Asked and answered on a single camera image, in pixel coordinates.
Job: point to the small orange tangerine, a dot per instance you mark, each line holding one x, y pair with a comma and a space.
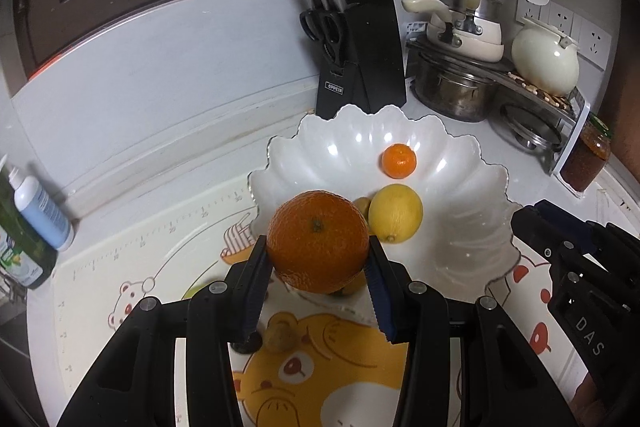
399, 160

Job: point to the green dish soap bottle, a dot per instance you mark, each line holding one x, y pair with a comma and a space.
20, 257

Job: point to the cream white kettle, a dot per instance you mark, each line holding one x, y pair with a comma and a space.
542, 62

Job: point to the blue pump lotion bottle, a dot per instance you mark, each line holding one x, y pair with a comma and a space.
42, 217

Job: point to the yellow lemon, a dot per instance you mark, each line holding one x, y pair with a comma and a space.
397, 212

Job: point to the glass jar of chili sauce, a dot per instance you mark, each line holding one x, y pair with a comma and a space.
585, 159

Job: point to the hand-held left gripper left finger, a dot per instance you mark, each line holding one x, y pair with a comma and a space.
255, 287

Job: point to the steel pot lid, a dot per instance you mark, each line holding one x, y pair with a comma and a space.
532, 129

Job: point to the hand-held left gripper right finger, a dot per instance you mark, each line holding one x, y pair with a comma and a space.
380, 302

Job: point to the brown panel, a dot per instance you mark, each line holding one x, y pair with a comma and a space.
625, 82

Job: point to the black kitchen scissors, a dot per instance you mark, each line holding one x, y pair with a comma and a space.
327, 34

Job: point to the steel pot rack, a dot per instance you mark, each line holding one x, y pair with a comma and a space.
572, 137

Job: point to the green apple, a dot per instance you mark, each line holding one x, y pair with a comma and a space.
192, 293

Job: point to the yellow-brown mango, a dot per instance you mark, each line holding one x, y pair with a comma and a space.
350, 290

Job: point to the black knife block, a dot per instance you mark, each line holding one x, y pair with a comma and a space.
370, 52

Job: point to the dark grape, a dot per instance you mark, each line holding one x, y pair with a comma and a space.
247, 346

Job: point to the small steel pot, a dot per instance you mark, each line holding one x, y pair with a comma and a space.
487, 9

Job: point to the small brown nut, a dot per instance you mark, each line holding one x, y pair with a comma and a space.
280, 338

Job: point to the white wall outlets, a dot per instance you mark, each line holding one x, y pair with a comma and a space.
592, 42

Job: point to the large steel pot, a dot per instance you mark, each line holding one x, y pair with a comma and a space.
455, 94

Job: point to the large orange tangerine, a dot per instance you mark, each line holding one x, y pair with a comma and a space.
317, 242

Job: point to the person's right hand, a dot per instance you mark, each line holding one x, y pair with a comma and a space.
590, 394

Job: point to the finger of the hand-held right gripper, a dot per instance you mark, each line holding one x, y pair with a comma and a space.
565, 217
537, 232

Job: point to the printed bear silicone mat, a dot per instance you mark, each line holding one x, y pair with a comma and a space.
165, 257

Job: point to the white scalloped bowl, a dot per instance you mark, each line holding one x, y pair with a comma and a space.
350, 142

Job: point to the stacked cream pans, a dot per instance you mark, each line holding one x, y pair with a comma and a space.
475, 44

